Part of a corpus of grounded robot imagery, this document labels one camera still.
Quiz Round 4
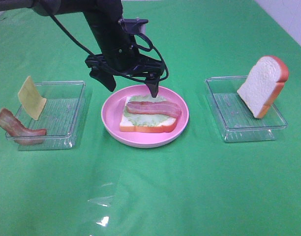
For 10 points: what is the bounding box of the green tablecloth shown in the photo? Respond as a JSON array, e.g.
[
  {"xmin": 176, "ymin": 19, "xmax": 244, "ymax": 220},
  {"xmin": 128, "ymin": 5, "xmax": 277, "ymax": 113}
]
[{"xmin": 0, "ymin": 0, "xmax": 301, "ymax": 236}]

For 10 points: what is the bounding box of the bread slice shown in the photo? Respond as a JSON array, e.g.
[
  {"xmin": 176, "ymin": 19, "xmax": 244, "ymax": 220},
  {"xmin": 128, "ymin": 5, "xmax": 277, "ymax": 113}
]
[
  {"xmin": 119, "ymin": 100, "xmax": 179, "ymax": 133},
  {"xmin": 237, "ymin": 55, "xmax": 289, "ymax": 119}
]

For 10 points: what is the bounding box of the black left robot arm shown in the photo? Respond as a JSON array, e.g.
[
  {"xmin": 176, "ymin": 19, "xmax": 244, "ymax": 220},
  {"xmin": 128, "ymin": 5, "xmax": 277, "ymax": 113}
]
[{"xmin": 0, "ymin": 0, "xmax": 169, "ymax": 97}]

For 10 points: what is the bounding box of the yellow cheese slice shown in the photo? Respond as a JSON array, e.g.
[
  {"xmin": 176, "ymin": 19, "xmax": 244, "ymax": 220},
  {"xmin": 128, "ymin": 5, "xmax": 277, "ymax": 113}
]
[{"xmin": 18, "ymin": 76, "xmax": 47, "ymax": 120}]

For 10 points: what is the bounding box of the clear left plastic tray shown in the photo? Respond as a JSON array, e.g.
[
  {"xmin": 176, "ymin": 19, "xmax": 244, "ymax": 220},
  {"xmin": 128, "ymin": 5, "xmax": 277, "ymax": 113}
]
[{"xmin": 5, "ymin": 81, "xmax": 90, "ymax": 151}]

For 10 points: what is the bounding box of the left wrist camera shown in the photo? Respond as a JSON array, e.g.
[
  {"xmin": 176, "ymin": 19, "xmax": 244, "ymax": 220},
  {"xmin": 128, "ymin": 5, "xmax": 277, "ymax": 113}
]
[{"xmin": 118, "ymin": 18, "xmax": 149, "ymax": 34}]

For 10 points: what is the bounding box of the bacon strip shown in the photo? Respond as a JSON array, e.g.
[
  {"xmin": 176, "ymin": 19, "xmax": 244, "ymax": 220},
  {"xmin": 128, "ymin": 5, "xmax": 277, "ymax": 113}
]
[
  {"xmin": 126, "ymin": 101, "xmax": 182, "ymax": 118},
  {"xmin": 0, "ymin": 108, "xmax": 47, "ymax": 137}
]

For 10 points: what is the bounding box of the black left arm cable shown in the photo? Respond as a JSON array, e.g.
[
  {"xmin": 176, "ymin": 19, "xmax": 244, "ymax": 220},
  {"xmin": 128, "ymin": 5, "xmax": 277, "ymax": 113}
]
[{"xmin": 48, "ymin": 13, "xmax": 170, "ymax": 83}]

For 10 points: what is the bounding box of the clear plastic tray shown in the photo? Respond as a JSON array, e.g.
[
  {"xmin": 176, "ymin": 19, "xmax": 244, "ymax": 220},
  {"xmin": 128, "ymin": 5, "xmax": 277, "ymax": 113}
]
[
  {"xmin": 205, "ymin": 76, "xmax": 288, "ymax": 143},
  {"xmin": 5, "ymin": 81, "xmax": 90, "ymax": 151}
]

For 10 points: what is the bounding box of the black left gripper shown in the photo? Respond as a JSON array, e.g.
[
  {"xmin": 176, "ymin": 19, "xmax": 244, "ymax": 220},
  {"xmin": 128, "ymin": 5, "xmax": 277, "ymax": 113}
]
[{"xmin": 85, "ymin": 43, "xmax": 165, "ymax": 98}]

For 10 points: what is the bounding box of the clear right plastic tray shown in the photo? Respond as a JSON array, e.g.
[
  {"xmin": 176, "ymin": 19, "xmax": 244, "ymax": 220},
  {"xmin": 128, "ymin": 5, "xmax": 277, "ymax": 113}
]
[{"xmin": 205, "ymin": 76, "xmax": 288, "ymax": 143}]

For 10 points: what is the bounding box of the green lettuce leaf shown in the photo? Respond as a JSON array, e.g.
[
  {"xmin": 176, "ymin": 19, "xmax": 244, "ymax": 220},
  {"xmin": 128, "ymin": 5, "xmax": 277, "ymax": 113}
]
[{"xmin": 120, "ymin": 95, "xmax": 176, "ymax": 127}]

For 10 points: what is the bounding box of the pink round plate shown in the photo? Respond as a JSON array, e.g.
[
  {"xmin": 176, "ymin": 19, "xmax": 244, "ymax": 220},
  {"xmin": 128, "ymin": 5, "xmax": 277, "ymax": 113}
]
[{"xmin": 101, "ymin": 85, "xmax": 189, "ymax": 148}]

